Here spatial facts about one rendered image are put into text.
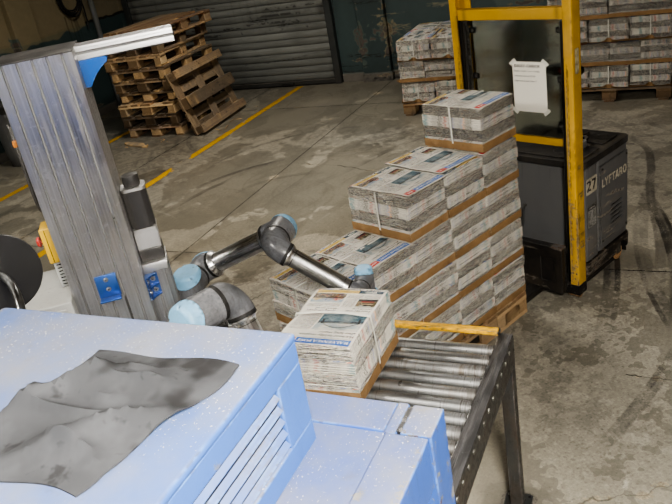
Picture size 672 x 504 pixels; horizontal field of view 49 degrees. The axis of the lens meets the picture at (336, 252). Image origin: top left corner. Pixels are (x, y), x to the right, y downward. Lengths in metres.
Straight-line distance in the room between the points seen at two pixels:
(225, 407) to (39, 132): 1.72
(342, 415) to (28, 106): 1.62
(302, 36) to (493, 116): 7.09
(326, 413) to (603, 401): 2.62
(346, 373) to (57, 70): 1.32
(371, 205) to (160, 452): 2.68
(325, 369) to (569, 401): 1.60
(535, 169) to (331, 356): 2.40
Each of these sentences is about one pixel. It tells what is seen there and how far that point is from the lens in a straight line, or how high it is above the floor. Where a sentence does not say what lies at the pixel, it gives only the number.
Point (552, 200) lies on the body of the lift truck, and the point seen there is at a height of 0.53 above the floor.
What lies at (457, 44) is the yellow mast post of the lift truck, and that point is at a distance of 4.38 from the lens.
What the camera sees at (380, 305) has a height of 1.02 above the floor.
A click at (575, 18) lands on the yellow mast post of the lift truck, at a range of 4.00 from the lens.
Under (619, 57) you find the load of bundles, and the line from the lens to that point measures 8.07.
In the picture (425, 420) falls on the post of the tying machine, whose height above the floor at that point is 1.55.
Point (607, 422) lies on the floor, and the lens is 3.65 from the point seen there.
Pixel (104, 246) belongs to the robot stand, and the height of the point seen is 1.38.
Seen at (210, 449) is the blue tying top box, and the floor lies 1.73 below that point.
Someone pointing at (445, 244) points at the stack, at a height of 0.72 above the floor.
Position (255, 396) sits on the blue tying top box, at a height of 1.73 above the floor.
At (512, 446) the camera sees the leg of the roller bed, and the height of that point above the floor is 0.32.
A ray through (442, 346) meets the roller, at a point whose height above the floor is 0.79.
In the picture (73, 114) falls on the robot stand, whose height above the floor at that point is 1.84.
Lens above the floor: 2.31
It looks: 25 degrees down
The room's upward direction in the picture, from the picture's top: 10 degrees counter-clockwise
